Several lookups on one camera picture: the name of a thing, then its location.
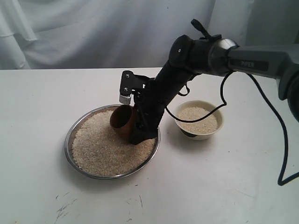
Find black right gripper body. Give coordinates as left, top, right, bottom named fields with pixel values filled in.
left=134, top=79, right=174, bottom=127

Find brown wooden cup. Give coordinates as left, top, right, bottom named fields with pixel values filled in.
left=110, top=105, right=137, bottom=141

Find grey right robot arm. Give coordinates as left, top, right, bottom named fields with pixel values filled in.
left=120, top=35, right=299, bottom=144

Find rice heap in tray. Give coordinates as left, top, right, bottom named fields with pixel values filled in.
left=72, top=110, right=156, bottom=176

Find round steel rice tray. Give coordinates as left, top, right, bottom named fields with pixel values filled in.
left=64, top=105, right=161, bottom=180

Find cream ceramic bowl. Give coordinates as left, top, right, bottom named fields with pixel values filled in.
left=174, top=100, right=224, bottom=140

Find rice in cream bowl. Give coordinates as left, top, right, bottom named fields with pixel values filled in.
left=177, top=107, right=218, bottom=134

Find white cloth backdrop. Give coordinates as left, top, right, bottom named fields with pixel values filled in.
left=0, top=0, right=299, bottom=70

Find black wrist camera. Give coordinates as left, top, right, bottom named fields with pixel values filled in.
left=119, top=70, right=150, bottom=105

